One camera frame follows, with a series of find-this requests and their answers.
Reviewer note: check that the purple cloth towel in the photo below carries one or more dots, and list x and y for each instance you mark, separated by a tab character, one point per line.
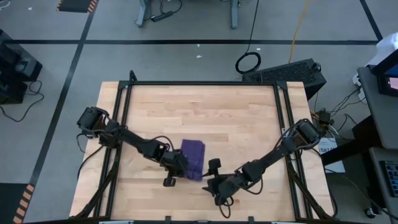
193	155

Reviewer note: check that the white printed paper sheet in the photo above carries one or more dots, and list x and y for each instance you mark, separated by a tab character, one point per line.
329	146

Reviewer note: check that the black equipment rack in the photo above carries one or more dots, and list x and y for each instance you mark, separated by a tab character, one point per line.
15	62

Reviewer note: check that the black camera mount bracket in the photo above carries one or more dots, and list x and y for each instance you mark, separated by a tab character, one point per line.
251	219
168	219

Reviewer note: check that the black caster wheel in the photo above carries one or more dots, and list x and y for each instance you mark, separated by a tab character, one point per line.
370	212

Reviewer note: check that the black power adapter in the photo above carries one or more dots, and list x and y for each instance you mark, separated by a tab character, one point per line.
324	116

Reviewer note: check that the black button keypad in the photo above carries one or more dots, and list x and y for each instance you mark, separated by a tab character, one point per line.
392	177

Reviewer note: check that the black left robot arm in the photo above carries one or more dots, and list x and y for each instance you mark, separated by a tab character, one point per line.
133	143

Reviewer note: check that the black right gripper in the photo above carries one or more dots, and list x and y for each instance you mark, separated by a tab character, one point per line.
228	186

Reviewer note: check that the black power strip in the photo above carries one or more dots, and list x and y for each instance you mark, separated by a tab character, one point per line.
161	16

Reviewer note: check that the grey desk with keypad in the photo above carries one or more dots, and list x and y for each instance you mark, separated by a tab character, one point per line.
377	154

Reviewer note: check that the black framed monitor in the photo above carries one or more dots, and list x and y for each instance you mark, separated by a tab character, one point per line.
388	81

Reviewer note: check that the black perforated computer tower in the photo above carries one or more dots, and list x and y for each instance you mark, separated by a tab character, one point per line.
289	73

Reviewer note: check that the black desk base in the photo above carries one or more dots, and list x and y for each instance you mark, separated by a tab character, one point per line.
367	133

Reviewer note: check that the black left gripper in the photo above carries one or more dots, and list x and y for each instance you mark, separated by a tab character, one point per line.
174	163

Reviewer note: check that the grey side desk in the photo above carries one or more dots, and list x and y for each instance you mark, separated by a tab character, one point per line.
384	118

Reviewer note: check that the grey metal desk leg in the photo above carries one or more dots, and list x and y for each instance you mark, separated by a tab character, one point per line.
142	14
234	15

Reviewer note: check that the black orange hazard mat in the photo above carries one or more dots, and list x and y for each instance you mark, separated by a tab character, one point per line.
12	202
76	5

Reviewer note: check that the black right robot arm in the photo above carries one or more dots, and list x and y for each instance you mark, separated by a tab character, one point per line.
273	154

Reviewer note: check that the white power strip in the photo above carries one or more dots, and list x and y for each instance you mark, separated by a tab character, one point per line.
357	79

